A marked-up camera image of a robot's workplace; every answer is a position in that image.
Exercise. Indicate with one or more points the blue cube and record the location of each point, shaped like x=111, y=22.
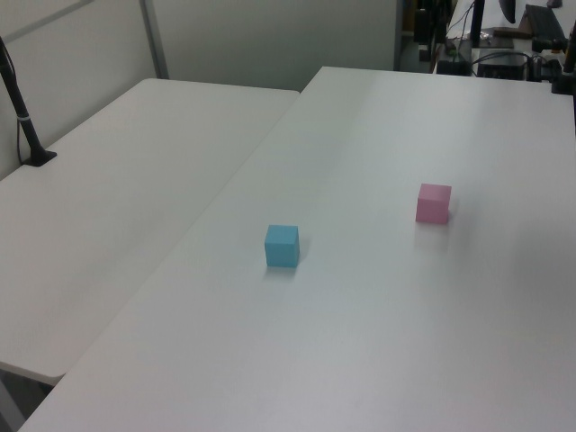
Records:
x=281, y=249

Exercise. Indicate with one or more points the pink cube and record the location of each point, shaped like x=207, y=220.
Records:
x=432, y=207

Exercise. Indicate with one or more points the white side table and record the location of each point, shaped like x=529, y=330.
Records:
x=112, y=202

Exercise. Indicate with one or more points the small black box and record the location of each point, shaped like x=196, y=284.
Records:
x=452, y=67

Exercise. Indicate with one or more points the black upright box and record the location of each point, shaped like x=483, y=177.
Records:
x=421, y=27

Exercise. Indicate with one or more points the black electronics box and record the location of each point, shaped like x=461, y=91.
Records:
x=499, y=69

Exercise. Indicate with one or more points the black vertical stand pole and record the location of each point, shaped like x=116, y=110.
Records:
x=478, y=22

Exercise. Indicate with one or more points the dark curved object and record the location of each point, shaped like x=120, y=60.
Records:
x=508, y=9

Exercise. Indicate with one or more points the dark grey metal post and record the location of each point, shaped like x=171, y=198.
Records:
x=399, y=36

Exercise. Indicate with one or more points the black camera stand pole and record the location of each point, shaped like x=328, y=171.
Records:
x=24, y=121

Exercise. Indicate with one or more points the black cylindrical lens mount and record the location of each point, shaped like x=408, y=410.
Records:
x=546, y=45

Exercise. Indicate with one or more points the black clamp mount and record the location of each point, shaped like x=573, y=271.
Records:
x=568, y=54

